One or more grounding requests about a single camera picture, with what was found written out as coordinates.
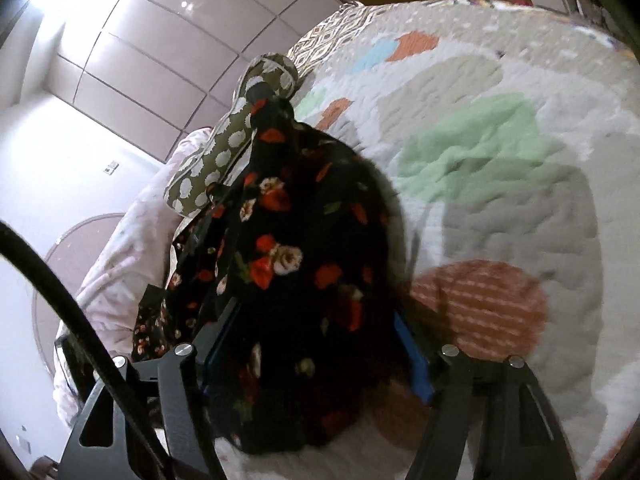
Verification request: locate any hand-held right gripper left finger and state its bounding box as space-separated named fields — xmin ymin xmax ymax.
xmin=60 ymin=300 xmax=241 ymax=480

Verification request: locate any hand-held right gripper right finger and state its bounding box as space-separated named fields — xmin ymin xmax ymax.
xmin=392 ymin=310 xmax=573 ymax=480

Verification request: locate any black floral garment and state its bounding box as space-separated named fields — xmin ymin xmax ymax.
xmin=132 ymin=95 xmax=431 ymax=456

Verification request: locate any pale pink blanket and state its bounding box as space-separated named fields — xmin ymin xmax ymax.
xmin=52 ymin=127 xmax=216 ymax=426

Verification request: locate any grey patchwork quilted bedspread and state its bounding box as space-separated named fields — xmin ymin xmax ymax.
xmin=210 ymin=0 xmax=640 ymax=480

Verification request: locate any olive pillow with white dots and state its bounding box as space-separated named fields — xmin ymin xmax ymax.
xmin=166 ymin=52 xmax=300 ymax=218

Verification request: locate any white glossy wardrobe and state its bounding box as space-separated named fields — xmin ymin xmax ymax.
xmin=0 ymin=0 xmax=361 ymax=163

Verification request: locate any geometric patterned bed sheet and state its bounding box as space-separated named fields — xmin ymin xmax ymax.
xmin=287 ymin=2 xmax=381 ymax=78

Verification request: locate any black cable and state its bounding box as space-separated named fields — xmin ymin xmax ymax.
xmin=0 ymin=219 xmax=173 ymax=480

